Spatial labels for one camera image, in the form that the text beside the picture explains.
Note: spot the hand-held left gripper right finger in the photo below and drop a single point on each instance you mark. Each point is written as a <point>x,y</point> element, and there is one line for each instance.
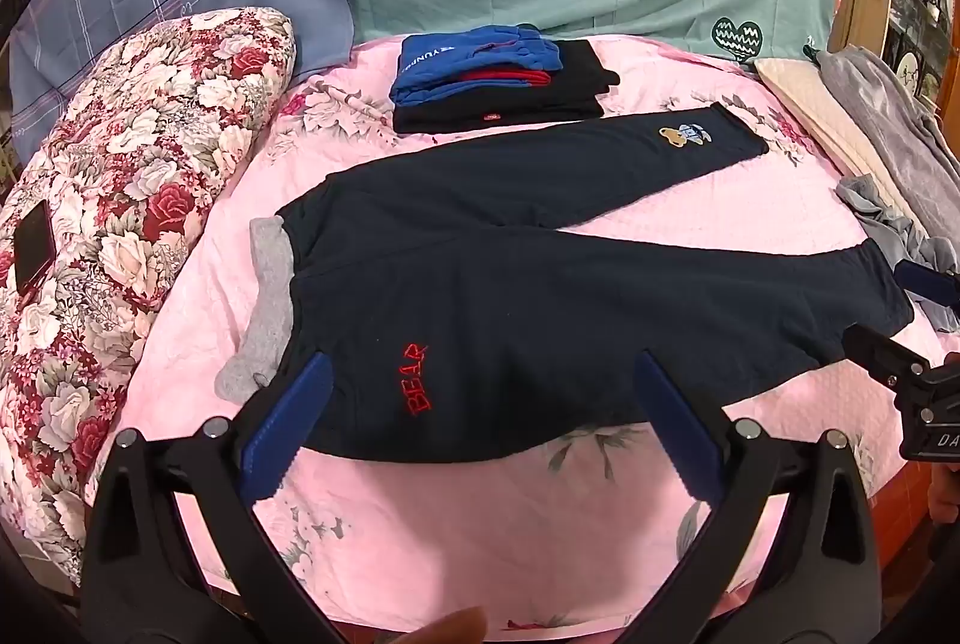
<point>675,419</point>

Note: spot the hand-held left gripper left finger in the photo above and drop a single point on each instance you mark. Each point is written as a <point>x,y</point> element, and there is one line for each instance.
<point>289,423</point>

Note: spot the folded blue pants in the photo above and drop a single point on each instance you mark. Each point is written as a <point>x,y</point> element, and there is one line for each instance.
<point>450,61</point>

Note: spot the black phone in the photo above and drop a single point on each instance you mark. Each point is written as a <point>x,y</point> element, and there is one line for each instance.
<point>36,250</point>

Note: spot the folded black pants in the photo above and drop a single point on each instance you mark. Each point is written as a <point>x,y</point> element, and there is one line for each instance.
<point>525,113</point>

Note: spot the navy pants with bear print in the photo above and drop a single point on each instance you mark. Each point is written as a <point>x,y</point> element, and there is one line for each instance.
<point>525,284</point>

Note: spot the wooden bed frame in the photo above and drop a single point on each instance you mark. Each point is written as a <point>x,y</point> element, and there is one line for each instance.
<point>904,501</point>

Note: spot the pink floral bedsheet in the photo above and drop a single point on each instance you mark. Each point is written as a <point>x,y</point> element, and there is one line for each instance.
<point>450,524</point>

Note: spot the cream folded blanket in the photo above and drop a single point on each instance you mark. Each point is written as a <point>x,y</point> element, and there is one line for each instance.
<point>817,104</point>

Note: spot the blue-grey crumpled garment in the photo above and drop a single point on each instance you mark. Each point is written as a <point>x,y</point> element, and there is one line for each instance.
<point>892,224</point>

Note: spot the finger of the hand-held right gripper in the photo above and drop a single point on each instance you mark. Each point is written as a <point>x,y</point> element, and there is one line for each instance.
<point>930,286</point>
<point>885,355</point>

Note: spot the red floral quilt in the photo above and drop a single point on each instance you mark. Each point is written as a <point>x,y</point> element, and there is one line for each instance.
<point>150,179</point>

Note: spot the light grey velvet garment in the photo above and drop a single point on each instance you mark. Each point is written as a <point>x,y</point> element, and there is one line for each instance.
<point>892,119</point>

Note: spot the person's left hand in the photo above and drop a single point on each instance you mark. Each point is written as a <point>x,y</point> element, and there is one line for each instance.
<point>459,627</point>

